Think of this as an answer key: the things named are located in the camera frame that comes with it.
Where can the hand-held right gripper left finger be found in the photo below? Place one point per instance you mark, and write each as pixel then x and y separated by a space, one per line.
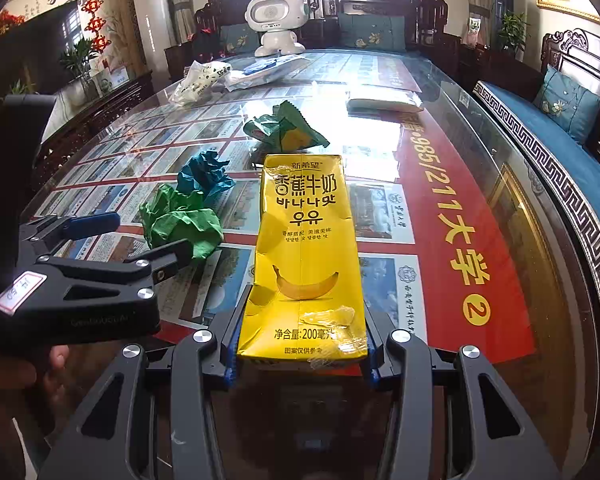
pixel 229 360

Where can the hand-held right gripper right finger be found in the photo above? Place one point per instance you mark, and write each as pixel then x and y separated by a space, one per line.
pixel 374 360

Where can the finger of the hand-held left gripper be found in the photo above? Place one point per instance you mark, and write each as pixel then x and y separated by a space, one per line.
pixel 95 221
pixel 130 272

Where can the green paper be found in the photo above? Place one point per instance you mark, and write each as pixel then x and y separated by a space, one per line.
pixel 185 222

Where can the yellow milk carton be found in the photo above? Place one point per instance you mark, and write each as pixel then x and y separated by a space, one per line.
pixel 302 240

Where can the person's left hand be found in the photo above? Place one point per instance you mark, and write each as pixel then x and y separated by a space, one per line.
pixel 55 357

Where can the dark teal crumpled paper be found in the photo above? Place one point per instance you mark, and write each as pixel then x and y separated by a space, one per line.
pixel 205 175

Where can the white box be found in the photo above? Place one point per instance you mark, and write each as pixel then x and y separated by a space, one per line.
pixel 112 80

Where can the bamboo plant in glass vase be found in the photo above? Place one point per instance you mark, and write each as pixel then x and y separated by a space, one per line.
pixel 80 65

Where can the white plastic bag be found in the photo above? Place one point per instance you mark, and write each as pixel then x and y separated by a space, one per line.
pixel 200 82

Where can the black flat television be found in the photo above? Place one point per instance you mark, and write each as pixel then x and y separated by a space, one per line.
pixel 35 55

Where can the red printed poster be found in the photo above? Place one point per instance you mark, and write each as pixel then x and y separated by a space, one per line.
pixel 430 185

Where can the green snack wrapper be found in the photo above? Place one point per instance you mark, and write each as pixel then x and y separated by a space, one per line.
pixel 285 127

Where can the red diamond knot ornament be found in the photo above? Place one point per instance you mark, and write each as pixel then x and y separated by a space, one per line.
pixel 2 27

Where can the white standing air conditioner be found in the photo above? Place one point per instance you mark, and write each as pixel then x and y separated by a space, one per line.
pixel 150 10

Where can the white and blue package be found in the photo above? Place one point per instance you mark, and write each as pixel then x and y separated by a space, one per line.
pixel 267 72

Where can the blue embroidered throw pillow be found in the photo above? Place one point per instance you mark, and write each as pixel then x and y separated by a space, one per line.
pixel 237 40
pixel 370 31
pixel 567 105

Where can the white tissue pack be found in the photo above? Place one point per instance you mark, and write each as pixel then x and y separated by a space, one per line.
pixel 385 101

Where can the blue bench seat cushion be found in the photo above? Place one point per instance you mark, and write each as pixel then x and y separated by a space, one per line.
pixel 570 170

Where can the white robot toy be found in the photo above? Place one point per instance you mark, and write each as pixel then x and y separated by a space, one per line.
pixel 275 15

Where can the dark wooden side table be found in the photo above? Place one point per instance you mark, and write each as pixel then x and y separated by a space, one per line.
pixel 500 70

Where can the small white card stand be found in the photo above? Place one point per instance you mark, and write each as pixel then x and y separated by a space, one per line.
pixel 475 30

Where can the green potted plant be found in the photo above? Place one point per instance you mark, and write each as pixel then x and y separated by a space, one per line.
pixel 512 32

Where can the carved wooden bench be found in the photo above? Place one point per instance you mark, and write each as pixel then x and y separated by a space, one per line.
pixel 580 60

